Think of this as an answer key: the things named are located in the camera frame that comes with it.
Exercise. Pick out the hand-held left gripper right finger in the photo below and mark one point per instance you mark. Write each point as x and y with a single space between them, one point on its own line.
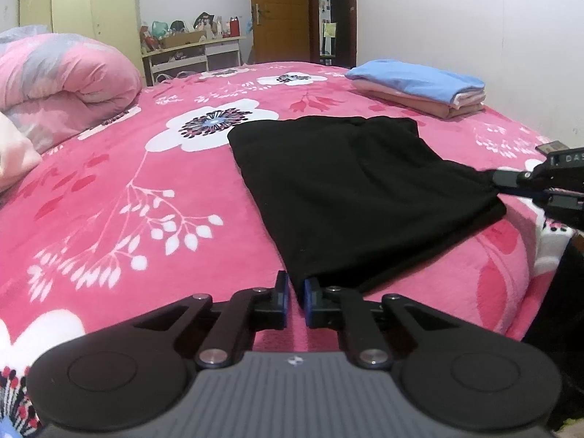
308 303

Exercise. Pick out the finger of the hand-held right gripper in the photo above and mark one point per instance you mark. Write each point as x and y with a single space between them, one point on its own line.
511 178

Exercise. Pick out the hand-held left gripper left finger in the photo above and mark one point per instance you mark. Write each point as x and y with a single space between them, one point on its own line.
284 301

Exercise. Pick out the black t-shirt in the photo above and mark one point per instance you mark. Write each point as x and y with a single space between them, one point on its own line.
356 191

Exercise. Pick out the white folded garment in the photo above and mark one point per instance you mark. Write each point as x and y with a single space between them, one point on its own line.
470 96

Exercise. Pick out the blue folded garment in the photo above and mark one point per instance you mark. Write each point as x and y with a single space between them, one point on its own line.
410 75

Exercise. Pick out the pink floral blanket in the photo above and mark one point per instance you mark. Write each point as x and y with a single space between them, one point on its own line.
137 169

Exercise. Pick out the yellow sticky note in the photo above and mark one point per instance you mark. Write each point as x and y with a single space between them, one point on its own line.
329 29

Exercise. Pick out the white cluttered desk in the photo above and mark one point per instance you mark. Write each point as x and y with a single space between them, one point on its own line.
219 52

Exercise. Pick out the wooden door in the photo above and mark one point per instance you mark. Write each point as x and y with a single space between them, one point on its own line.
283 32

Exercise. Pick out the red bottle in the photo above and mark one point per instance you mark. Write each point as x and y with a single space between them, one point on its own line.
235 27

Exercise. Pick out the cardboard box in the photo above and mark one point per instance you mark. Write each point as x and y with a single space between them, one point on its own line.
182 40

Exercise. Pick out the cream fleece garment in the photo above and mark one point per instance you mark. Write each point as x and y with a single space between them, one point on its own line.
16 155

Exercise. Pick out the pink grey quilt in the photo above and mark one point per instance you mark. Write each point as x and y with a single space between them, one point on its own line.
68 82

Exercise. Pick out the pale yellow wardrobe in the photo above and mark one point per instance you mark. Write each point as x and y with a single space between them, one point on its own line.
91 4

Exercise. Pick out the brown door frame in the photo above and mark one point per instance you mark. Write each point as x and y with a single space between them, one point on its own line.
312 9

